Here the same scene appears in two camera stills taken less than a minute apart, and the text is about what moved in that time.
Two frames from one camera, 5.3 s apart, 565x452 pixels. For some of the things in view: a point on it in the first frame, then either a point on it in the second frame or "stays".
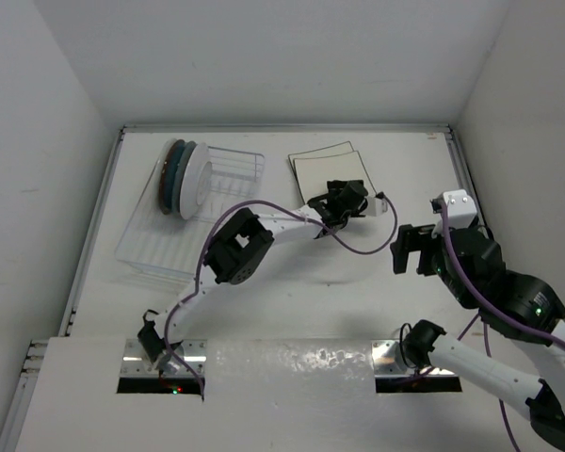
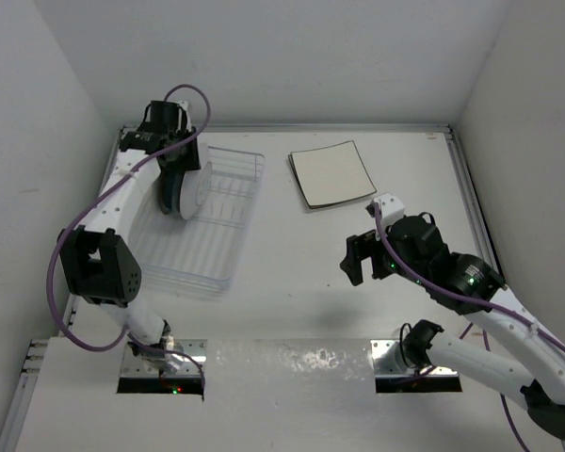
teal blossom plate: x=168 y=175 stays
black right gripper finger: x=427 y=264 to x=381 y=263
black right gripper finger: x=409 y=239 to x=358 y=247
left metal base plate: x=136 y=362 stays
